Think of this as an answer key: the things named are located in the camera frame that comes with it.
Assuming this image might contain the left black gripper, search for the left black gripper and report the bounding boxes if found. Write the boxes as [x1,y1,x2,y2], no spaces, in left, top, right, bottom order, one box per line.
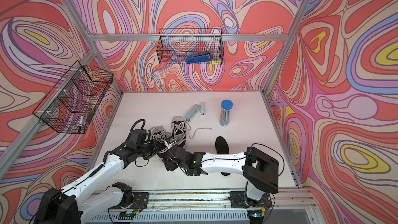
[136,138,164,160]

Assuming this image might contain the black canvas sneaker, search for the black canvas sneaker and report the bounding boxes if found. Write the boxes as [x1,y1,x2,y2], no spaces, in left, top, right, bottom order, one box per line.
[150,126,170,159]
[170,116,215,148]

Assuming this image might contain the black shoe insole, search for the black shoe insole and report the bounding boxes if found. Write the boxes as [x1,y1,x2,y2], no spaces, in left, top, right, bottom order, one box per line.
[215,136,230,155]

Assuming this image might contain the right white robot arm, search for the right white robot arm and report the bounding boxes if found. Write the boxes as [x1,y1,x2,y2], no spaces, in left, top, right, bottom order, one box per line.
[162,146,279,201]

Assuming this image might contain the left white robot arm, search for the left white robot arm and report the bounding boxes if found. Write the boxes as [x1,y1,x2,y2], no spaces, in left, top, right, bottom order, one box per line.
[31,129,157,224]

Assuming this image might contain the grey blue stapler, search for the grey blue stapler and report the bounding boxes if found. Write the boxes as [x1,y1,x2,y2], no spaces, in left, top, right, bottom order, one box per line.
[184,102,205,122]

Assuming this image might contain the white marker in basket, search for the white marker in basket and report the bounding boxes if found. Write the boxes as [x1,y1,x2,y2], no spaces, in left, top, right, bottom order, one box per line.
[78,115,84,133]

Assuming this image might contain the pencil tube with blue lid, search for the pencil tube with blue lid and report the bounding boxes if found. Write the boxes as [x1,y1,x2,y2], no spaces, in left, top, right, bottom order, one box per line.
[219,100,233,126]

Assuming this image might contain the blue stapler in basket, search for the blue stapler in basket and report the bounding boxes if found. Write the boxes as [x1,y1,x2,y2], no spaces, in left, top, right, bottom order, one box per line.
[186,52,213,64]

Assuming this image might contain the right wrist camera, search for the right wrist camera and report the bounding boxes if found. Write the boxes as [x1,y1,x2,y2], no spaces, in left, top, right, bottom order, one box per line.
[166,137,176,149]

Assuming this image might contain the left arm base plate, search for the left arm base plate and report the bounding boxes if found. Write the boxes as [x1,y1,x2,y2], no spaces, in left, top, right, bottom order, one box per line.
[109,192,149,211]

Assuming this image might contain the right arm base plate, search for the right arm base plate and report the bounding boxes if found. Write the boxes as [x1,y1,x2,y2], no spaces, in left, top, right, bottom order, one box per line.
[228,191,273,209]

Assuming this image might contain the black wire basket left wall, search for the black wire basket left wall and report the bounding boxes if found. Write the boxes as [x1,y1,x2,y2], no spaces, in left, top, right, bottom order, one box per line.
[33,61,114,134]

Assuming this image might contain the black wire basket wall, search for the black wire basket wall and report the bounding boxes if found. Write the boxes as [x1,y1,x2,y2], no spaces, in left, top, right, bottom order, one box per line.
[33,61,114,134]
[157,28,224,65]

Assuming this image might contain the black wire basket back wall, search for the black wire basket back wall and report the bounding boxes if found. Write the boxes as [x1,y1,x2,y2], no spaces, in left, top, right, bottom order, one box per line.
[157,28,224,65]

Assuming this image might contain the aluminium rail with vents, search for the aluminium rail with vents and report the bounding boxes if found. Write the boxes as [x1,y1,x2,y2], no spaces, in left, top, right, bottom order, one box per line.
[85,189,324,224]

